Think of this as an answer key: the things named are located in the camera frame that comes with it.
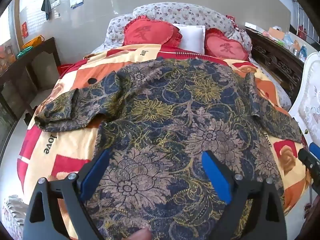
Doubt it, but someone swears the metal rack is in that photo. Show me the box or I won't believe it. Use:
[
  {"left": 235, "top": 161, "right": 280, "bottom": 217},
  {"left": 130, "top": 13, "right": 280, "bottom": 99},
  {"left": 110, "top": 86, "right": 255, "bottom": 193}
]
[{"left": 291, "top": 0, "right": 320, "bottom": 43}]

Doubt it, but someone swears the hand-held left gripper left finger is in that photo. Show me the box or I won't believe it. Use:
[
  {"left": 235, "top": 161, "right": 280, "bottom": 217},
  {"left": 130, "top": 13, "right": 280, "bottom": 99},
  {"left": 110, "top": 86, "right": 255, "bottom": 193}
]
[{"left": 22, "top": 149, "right": 112, "bottom": 240}]

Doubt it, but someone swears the white chair floral upholstery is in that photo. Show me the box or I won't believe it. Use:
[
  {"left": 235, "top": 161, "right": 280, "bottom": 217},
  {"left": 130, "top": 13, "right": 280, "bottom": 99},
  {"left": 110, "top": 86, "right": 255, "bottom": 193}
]
[{"left": 289, "top": 52, "right": 320, "bottom": 153}]

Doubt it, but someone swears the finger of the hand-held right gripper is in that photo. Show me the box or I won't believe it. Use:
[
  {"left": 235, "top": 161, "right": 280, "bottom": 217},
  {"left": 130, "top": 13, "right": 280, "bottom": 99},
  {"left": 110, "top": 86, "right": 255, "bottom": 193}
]
[{"left": 297, "top": 142, "right": 320, "bottom": 179}]

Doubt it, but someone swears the pale lace cloth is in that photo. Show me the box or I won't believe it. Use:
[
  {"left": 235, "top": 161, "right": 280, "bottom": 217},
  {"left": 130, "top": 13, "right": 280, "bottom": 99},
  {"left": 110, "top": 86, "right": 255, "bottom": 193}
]
[{"left": 1, "top": 195, "right": 28, "bottom": 238}]

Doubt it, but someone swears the grey floral bed sheet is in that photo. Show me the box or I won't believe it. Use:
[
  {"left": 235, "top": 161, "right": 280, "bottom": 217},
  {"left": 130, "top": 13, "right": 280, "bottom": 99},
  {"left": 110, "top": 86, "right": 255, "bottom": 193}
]
[{"left": 249, "top": 57, "right": 292, "bottom": 111}]

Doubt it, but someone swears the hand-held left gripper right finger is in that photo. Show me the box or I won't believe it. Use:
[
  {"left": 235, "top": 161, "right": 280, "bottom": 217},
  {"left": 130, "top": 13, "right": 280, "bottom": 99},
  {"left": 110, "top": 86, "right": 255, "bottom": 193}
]
[{"left": 201, "top": 150, "right": 287, "bottom": 240}]

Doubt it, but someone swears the person's left hand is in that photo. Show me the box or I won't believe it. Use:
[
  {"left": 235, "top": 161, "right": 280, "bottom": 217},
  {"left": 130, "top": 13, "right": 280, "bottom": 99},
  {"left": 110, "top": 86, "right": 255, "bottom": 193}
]
[{"left": 130, "top": 227, "right": 153, "bottom": 240}]

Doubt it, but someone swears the yellow bag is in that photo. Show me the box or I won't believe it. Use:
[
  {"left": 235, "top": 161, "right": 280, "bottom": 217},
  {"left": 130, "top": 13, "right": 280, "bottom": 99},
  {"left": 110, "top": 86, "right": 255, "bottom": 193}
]
[{"left": 22, "top": 36, "right": 45, "bottom": 50}]

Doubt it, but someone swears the floral pillow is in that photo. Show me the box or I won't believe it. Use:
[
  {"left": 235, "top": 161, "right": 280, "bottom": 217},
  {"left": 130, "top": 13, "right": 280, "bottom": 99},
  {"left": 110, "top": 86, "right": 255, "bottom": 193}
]
[{"left": 104, "top": 14, "right": 140, "bottom": 47}]

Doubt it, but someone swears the dark hanging cloth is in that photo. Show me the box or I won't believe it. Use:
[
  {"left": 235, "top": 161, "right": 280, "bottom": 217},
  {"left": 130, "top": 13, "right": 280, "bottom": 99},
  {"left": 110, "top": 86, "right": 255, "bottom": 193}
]
[{"left": 41, "top": 0, "right": 52, "bottom": 20}]

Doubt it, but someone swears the white pillow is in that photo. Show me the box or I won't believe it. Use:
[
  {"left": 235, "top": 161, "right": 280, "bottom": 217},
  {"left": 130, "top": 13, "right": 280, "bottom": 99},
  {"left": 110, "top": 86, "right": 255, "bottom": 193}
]
[{"left": 172, "top": 24, "right": 206, "bottom": 55}]

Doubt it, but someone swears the clutter of packets and bottles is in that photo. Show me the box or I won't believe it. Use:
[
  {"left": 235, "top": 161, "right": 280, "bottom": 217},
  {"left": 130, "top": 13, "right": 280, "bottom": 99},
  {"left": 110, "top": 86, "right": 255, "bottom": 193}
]
[{"left": 246, "top": 22, "right": 309, "bottom": 63}]

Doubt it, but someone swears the red heart-shaped pillow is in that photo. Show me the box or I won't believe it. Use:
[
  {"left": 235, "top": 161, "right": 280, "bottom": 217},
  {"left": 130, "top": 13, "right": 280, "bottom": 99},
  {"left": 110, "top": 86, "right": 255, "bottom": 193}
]
[
  {"left": 204, "top": 28, "right": 250, "bottom": 61},
  {"left": 123, "top": 16, "right": 183, "bottom": 48}
]

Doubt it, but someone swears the dark floral patterned shirt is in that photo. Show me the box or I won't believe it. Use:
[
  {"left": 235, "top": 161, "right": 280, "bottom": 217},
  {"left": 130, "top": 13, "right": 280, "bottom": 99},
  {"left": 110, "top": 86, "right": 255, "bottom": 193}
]
[{"left": 34, "top": 57, "right": 303, "bottom": 240}]

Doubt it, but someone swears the dark wooden cabinet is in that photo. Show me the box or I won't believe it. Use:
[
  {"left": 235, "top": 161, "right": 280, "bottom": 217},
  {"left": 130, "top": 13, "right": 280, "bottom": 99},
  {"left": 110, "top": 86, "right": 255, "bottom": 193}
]
[{"left": 0, "top": 37, "right": 61, "bottom": 122}]

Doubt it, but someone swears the dark carved wooden headboard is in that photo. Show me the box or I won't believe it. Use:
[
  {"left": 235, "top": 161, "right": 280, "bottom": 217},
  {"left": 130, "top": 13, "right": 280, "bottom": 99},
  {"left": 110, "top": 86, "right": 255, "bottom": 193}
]
[{"left": 246, "top": 27, "right": 306, "bottom": 103}]

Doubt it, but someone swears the window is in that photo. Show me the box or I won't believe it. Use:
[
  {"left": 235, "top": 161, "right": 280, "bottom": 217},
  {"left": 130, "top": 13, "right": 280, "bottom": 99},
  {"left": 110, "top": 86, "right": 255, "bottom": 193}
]
[{"left": 0, "top": 5, "right": 13, "bottom": 46}]

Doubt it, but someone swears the orange red printed blanket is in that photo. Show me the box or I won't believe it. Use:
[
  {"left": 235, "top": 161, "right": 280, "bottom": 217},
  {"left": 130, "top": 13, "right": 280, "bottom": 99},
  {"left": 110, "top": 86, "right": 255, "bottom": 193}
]
[{"left": 16, "top": 44, "right": 313, "bottom": 240}]

